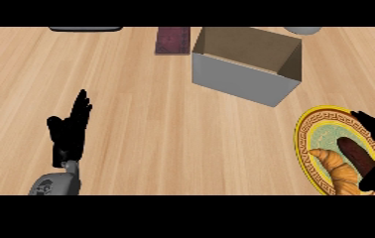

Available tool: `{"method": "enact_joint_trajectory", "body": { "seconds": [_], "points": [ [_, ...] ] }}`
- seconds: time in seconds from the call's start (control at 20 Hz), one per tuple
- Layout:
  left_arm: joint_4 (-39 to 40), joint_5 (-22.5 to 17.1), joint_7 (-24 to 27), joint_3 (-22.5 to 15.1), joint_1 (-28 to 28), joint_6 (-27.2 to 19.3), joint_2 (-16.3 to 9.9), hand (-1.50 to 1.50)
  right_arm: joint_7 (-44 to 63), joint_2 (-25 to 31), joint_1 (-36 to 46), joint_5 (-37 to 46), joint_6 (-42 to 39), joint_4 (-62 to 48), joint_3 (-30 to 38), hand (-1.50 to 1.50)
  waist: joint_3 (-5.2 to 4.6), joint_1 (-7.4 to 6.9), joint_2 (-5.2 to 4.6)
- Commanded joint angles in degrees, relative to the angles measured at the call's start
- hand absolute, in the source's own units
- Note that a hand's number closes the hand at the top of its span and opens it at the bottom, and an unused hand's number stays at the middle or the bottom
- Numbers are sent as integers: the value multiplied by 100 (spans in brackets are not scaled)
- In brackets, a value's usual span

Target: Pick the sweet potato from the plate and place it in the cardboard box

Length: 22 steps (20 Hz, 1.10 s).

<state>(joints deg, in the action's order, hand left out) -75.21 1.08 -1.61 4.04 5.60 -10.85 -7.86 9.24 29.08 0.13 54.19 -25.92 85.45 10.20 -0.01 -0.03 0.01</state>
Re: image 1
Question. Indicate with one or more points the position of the yellow patterned plate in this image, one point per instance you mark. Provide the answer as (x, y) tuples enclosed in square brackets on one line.
[(319, 136)]

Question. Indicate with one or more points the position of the pale grey round bowl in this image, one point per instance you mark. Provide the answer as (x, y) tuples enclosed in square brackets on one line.
[(303, 30)]

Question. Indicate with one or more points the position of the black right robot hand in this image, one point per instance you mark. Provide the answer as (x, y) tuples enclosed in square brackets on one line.
[(367, 121)]

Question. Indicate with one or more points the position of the dark brown sweet potato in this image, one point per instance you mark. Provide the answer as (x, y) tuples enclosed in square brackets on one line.
[(355, 154)]

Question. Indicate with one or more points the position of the grey cardboard box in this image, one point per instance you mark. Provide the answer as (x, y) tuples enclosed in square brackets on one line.
[(249, 65)]

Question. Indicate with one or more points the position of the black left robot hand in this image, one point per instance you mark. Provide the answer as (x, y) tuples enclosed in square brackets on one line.
[(71, 133)]

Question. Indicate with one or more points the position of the golden croissant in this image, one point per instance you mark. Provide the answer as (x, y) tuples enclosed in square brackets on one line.
[(337, 169)]

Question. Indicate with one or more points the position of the dark grey flat tray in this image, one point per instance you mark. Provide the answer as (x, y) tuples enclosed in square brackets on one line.
[(86, 28)]

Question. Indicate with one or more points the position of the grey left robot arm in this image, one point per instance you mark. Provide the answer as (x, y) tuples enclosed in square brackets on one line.
[(57, 183)]

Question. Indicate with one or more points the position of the dark red patterned book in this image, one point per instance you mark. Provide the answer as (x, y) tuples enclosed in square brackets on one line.
[(172, 40)]

